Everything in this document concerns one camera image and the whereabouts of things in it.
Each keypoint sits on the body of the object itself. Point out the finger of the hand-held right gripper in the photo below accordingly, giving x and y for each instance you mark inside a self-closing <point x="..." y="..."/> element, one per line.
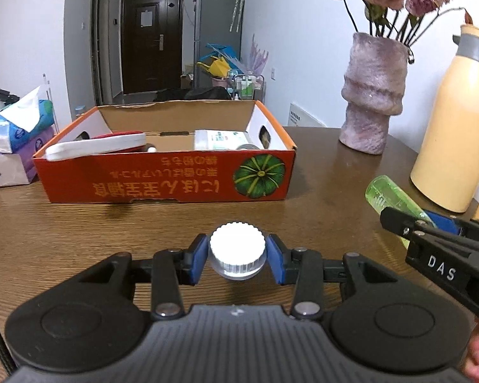
<point x="399" y="217"/>
<point x="447" y="223"/>

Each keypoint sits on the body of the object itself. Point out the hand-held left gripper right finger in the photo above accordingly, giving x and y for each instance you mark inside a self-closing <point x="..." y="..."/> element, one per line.
<point x="276" y="259"/>

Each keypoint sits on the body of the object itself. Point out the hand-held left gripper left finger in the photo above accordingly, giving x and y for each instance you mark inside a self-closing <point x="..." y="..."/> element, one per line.
<point x="199" y="259"/>

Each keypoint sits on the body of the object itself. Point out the green translucent bottle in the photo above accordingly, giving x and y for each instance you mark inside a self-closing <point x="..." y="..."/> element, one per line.
<point x="387" y="195"/>

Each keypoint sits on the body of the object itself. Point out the ribbed white cap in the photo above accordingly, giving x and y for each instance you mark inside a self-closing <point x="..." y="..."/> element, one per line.
<point x="237" y="247"/>

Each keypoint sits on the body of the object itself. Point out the orange cardboard box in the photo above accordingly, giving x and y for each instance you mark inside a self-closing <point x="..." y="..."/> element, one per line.
<point x="143" y="179"/>

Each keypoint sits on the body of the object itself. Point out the translucent cotton swab box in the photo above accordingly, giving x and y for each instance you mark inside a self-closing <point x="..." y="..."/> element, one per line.
<point x="219" y="139"/>

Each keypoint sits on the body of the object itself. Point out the red and white lint brush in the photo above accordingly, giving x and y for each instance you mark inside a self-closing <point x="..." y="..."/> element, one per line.
<point x="103" y="143"/>

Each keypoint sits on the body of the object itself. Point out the person's right hand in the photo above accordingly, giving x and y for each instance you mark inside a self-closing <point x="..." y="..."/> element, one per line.
<point x="478" y="353"/>

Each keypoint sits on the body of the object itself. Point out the yellow thermos jug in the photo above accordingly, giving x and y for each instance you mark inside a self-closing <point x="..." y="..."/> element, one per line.
<point x="451" y="139"/>

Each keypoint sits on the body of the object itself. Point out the pink textured vase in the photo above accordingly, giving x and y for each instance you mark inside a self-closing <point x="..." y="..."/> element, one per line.
<point x="371" y="99"/>

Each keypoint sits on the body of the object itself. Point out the black bag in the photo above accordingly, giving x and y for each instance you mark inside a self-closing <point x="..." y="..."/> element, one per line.
<point x="191" y="94"/>

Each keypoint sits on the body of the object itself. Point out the cart with bottles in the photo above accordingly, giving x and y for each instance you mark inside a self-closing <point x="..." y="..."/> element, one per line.
<point x="245" y="85"/>

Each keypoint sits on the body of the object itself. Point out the brown floor cartons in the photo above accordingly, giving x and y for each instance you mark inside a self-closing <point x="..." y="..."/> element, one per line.
<point x="187" y="76"/>

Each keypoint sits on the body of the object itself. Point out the dark brown door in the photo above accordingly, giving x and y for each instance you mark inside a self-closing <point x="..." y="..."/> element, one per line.
<point x="151" y="68"/>

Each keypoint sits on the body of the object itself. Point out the translucent purple wrap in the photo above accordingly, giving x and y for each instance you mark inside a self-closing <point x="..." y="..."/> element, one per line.
<point x="258" y="58"/>

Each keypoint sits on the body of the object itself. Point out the blue folding rack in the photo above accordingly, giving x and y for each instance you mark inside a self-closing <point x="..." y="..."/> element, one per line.
<point x="225" y="51"/>

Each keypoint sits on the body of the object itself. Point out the purple tissue pack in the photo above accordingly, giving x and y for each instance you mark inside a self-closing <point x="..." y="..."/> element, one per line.
<point x="8" y="169"/>

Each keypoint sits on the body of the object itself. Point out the thin white rod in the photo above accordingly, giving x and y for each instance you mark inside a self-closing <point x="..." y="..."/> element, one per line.
<point x="45" y="87"/>

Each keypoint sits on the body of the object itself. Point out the grey refrigerator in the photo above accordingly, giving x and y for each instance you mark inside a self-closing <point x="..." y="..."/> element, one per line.
<point x="207" y="28"/>

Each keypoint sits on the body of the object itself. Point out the grey side door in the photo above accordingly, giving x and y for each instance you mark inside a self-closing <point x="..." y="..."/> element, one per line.
<point x="99" y="48"/>

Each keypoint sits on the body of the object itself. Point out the blue tissue pack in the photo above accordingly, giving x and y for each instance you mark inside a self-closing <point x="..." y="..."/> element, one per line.
<point x="0" y="135"/>

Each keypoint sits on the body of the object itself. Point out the white paper notice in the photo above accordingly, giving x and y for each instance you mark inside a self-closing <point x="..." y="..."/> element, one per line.
<point x="145" y="18"/>

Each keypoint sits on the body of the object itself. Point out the hanging clear umbrella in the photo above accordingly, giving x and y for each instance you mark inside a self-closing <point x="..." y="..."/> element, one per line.
<point x="237" y="4"/>

